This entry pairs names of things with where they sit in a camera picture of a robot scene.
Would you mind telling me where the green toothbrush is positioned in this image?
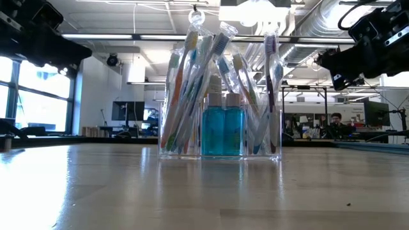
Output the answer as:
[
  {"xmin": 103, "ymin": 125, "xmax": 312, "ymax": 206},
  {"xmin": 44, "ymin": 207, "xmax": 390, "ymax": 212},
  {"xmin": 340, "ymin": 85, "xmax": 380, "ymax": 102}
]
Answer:
[
  {"xmin": 164, "ymin": 49, "xmax": 182, "ymax": 96},
  {"xmin": 248, "ymin": 84, "xmax": 260, "ymax": 108}
]

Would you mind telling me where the purple toothbrush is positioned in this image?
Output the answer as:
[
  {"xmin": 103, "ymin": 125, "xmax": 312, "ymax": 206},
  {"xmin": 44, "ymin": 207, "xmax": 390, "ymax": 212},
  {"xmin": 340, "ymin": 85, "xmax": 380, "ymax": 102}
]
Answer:
[{"xmin": 263, "ymin": 31, "xmax": 281, "ymax": 155}]

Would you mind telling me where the row of wooden boxes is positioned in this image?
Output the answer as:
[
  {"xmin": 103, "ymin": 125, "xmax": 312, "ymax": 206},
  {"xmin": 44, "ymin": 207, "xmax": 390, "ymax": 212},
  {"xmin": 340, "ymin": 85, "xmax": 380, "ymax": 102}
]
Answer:
[{"xmin": 81, "ymin": 126, "xmax": 109, "ymax": 138}]

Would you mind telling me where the black ceiling-mounted camera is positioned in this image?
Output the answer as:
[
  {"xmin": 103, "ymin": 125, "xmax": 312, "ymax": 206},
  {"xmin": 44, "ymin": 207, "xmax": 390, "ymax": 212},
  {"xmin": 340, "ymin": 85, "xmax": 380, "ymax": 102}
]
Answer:
[{"xmin": 106, "ymin": 53, "xmax": 120, "ymax": 67}]

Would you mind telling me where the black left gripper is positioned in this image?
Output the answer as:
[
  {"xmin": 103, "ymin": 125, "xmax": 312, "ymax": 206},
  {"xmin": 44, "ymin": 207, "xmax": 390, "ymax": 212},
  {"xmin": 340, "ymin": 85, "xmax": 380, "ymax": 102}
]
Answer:
[{"xmin": 0, "ymin": 0, "xmax": 93, "ymax": 70}]

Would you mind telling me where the large window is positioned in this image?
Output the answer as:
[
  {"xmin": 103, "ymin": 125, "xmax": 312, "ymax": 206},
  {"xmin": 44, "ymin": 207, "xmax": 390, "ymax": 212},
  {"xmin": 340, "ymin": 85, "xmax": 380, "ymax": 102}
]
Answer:
[{"xmin": 0, "ymin": 56, "xmax": 76, "ymax": 135}]

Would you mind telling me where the white cable coil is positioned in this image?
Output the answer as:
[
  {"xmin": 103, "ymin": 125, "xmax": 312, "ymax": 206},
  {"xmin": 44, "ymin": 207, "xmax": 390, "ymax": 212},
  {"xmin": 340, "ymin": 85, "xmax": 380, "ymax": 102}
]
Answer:
[{"xmin": 187, "ymin": 8, "xmax": 206, "ymax": 25}]

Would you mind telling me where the clear acrylic organizer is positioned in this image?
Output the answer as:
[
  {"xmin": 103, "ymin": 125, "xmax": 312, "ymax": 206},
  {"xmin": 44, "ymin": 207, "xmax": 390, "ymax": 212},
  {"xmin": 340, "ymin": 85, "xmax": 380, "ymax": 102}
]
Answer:
[{"xmin": 158, "ymin": 102, "xmax": 282, "ymax": 160}]

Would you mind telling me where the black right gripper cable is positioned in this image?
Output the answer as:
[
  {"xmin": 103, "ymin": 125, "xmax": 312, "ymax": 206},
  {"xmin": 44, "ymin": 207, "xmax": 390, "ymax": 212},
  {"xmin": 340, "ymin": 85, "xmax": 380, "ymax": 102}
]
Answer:
[{"xmin": 337, "ymin": 0, "xmax": 380, "ymax": 32}]

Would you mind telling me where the bright ceiling light panel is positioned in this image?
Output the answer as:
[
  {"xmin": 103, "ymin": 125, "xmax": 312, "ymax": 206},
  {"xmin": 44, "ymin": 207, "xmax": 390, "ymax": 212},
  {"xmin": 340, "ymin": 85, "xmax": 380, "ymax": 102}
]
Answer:
[{"xmin": 219, "ymin": 0, "xmax": 291, "ymax": 24}]

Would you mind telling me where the black monitor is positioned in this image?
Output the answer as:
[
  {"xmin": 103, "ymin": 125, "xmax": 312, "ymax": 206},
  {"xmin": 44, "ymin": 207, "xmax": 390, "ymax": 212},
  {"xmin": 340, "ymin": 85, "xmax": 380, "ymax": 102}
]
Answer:
[
  {"xmin": 363, "ymin": 100, "xmax": 391, "ymax": 128},
  {"xmin": 111, "ymin": 100, "xmax": 146, "ymax": 122}
]

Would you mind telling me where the black aluminium table frame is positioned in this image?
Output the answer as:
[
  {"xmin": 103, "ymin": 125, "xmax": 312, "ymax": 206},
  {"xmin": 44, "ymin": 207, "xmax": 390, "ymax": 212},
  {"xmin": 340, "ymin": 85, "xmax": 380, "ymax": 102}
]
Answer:
[{"xmin": 0, "ymin": 135, "xmax": 409, "ymax": 157}]

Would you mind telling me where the silver ventilation duct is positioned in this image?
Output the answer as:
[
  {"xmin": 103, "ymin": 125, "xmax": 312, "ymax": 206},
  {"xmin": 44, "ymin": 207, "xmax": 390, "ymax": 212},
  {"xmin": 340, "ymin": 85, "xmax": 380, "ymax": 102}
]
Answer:
[{"xmin": 242, "ymin": 0, "xmax": 374, "ymax": 81}]

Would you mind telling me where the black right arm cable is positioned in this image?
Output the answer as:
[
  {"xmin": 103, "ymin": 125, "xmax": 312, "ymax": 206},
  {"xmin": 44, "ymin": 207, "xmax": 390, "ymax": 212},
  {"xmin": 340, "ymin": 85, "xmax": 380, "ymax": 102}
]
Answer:
[{"xmin": 366, "ymin": 129, "xmax": 409, "ymax": 143}]

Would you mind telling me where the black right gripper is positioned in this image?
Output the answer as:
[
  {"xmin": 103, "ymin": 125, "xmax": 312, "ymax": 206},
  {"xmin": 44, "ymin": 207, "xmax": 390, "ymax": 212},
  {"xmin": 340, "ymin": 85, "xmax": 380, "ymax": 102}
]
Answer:
[{"xmin": 315, "ymin": 0, "xmax": 409, "ymax": 92}]

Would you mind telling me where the person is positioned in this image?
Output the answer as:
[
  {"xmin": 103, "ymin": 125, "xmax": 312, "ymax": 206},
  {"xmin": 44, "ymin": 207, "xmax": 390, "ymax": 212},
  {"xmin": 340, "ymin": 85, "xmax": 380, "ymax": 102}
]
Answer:
[{"xmin": 325, "ymin": 112, "xmax": 356, "ymax": 139}]

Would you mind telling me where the blue mouthwash bottle white cap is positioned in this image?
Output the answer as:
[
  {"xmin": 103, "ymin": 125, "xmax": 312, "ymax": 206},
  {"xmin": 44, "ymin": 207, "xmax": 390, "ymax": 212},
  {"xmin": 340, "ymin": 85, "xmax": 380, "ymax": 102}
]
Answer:
[
  {"xmin": 223, "ymin": 93, "xmax": 245, "ymax": 157},
  {"xmin": 207, "ymin": 75, "xmax": 224, "ymax": 95},
  {"xmin": 201, "ymin": 93, "xmax": 225, "ymax": 157}
]

